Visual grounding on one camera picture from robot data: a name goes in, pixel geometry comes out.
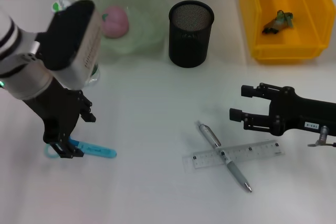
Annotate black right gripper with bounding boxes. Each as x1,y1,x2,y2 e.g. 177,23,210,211
229,82,336,137

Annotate blue teal sheathed scissors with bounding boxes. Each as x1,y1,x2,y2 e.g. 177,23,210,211
43,138,118,159

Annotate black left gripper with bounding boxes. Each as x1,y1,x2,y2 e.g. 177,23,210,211
22,77,96,159

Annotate clear green-label water bottle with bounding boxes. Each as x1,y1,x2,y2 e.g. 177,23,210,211
51,0,101,88

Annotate black mesh pen holder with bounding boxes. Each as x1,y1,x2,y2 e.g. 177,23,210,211
168,0,215,68

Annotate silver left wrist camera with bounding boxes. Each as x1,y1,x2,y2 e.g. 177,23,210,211
39,0,102,90

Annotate clear plastic ruler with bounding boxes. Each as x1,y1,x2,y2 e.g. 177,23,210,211
182,140,286,174

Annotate yellow plastic bin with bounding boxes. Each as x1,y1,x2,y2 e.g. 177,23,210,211
238,0,336,65

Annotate silver grey ballpoint pen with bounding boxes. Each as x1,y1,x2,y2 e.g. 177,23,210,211
194,120,253,193

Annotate pink toy peach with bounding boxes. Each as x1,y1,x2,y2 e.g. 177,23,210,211
101,6,130,38

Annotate translucent green fruit bowl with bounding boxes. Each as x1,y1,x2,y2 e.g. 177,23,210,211
72,0,170,65

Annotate grey right wrist cable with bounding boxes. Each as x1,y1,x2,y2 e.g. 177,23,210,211
307,126,336,147

